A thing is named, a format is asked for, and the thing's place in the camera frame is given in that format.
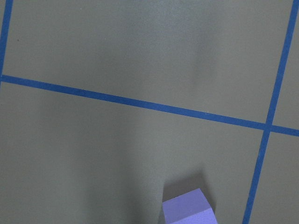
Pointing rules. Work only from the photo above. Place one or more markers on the purple foam block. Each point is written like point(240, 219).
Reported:
point(189, 208)

